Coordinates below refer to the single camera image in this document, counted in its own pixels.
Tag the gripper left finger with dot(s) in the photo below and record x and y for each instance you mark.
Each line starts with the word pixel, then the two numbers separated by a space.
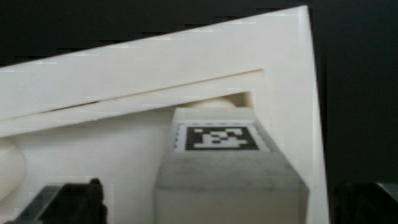
pixel 66 204

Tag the white square tabletop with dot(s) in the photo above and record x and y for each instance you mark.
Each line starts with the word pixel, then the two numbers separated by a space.
pixel 86 105

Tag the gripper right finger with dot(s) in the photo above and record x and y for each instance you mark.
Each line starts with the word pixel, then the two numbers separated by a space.
pixel 367 203

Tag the white table leg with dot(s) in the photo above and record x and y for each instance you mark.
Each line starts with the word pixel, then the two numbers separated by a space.
pixel 226 183

